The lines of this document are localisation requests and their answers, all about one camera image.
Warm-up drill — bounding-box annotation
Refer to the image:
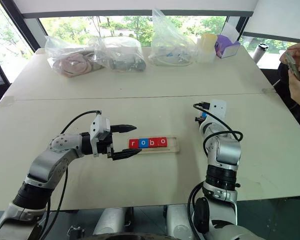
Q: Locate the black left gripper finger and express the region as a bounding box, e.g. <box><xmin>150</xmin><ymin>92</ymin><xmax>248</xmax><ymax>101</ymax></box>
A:
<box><xmin>111</xmin><ymin>148</ymin><xmax>143</xmax><ymax>161</ymax></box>
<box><xmin>111</xmin><ymin>123</ymin><xmax>138</xmax><ymax>135</ymax></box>

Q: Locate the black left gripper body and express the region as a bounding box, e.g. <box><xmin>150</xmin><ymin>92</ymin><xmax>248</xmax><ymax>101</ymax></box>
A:
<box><xmin>96</xmin><ymin>124</ymin><xmax>116</xmax><ymax>160</ymax></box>

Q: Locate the smartphone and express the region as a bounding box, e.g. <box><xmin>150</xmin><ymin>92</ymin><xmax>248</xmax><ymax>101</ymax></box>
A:
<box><xmin>283</xmin><ymin>51</ymin><xmax>300</xmax><ymax>82</ymax></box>

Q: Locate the light wooden letter tray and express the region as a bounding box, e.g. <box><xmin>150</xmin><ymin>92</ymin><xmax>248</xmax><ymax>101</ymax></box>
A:
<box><xmin>126</xmin><ymin>136</ymin><xmax>181</xmax><ymax>155</ymax></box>

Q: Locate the white rounded robot leg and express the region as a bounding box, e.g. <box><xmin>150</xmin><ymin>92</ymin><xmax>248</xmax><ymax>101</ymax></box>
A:
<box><xmin>165</xmin><ymin>204</ymin><xmax>194</xmax><ymax>239</ymax></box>
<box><xmin>92</xmin><ymin>206</ymin><xmax>128</xmax><ymax>236</ymax></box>

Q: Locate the person's right hand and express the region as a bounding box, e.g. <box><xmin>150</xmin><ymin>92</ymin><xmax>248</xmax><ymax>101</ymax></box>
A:
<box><xmin>279</xmin><ymin>43</ymin><xmax>300</xmax><ymax>74</ymax></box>

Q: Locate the plastic bag of grey items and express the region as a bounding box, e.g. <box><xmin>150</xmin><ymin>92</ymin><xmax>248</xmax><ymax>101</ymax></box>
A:
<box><xmin>94</xmin><ymin>36</ymin><xmax>147</xmax><ymax>74</ymax></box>

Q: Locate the pale yellow plastic cup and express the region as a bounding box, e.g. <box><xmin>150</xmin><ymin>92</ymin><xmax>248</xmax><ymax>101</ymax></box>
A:
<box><xmin>196</xmin><ymin>33</ymin><xmax>218</xmax><ymax>63</ymax></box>

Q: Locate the clear plastic bag with tubing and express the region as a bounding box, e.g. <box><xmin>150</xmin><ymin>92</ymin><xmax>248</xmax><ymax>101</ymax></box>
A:
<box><xmin>148</xmin><ymin>9</ymin><xmax>199</xmax><ymax>67</ymax></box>

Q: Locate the purple and white carton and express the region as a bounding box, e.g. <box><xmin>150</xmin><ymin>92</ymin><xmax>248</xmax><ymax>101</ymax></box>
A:
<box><xmin>214</xmin><ymin>24</ymin><xmax>241</xmax><ymax>59</ymax></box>

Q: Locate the plastic bag of pink items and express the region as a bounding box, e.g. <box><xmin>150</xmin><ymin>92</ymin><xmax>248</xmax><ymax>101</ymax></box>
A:
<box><xmin>44</xmin><ymin>35</ymin><xmax>106</xmax><ymax>79</ymax></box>

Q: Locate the person in dark clothing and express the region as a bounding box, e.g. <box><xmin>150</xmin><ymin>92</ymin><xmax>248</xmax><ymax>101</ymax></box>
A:
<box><xmin>274</xmin><ymin>61</ymin><xmax>300</xmax><ymax>141</ymax></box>

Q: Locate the white tumbler with black lid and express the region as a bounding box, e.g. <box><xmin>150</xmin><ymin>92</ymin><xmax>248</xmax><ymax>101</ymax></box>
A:
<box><xmin>254</xmin><ymin>42</ymin><xmax>270</xmax><ymax>65</ymax></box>

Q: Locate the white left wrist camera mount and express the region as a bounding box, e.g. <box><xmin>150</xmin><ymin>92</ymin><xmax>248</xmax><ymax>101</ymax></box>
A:
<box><xmin>89</xmin><ymin>113</ymin><xmax>111</xmax><ymax>158</ymax></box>

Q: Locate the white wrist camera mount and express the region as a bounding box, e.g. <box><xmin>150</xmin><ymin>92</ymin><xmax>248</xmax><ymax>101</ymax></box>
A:
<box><xmin>208</xmin><ymin>99</ymin><xmax>227</xmax><ymax>121</ymax></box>
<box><xmin>89</xmin><ymin>113</ymin><xmax>111</xmax><ymax>158</ymax></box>

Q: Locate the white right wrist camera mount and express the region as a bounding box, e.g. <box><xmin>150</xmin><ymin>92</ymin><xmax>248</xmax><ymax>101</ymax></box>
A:
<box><xmin>208</xmin><ymin>99</ymin><xmax>227</xmax><ymax>121</ymax></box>

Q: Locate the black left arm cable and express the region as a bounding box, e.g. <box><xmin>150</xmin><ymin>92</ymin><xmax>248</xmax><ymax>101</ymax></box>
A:
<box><xmin>39</xmin><ymin>109</ymin><xmax>102</xmax><ymax>240</ymax></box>

